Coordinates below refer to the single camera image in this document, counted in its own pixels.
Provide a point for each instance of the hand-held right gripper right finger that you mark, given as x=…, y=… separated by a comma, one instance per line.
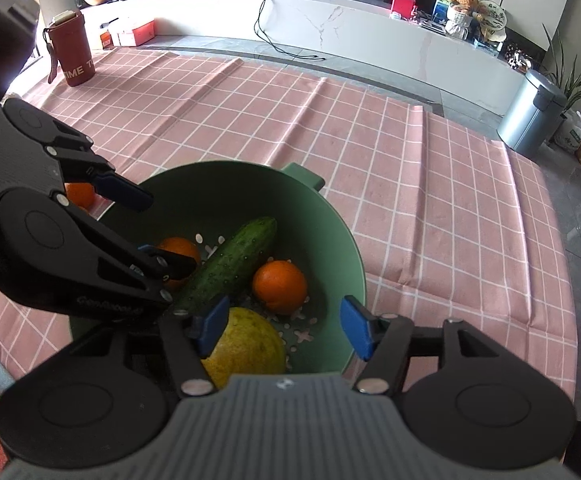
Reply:
x=358, y=329

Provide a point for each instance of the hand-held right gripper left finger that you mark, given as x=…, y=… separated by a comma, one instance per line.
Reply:
x=209, y=329

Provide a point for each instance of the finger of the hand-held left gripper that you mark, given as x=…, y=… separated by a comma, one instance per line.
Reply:
x=123, y=192
x=168, y=264

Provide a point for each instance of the orange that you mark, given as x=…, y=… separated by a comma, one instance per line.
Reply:
x=80, y=195
x=178, y=249
x=279, y=286

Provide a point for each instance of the green colander bowl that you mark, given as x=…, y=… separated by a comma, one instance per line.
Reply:
x=320, y=240

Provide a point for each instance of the yellow pomelo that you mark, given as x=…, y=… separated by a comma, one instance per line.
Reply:
x=250, y=350

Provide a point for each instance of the green cucumber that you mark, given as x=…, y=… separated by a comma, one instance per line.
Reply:
x=230, y=260

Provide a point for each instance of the red thermos bottle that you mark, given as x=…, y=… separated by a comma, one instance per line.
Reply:
x=73, y=55

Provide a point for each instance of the pink and white box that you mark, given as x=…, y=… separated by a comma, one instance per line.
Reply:
x=133, y=32

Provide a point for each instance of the pink checked tablecloth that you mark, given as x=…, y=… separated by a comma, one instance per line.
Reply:
x=320, y=125

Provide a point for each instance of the silver trash can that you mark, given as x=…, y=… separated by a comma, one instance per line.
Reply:
x=530, y=115

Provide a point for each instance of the white marble cabinet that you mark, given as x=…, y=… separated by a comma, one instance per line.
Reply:
x=370, y=45

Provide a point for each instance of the white plastic bag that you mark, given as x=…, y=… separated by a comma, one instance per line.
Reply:
x=575, y=132

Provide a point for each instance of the green potted plant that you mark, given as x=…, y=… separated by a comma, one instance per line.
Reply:
x=572, y=85

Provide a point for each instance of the red box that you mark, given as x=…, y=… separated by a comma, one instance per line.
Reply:
x=403, y=4

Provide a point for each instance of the brown teddy bear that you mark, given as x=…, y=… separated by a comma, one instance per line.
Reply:
x=463, y=10

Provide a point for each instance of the white round plate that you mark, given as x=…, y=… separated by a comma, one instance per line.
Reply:
x=495, y=16

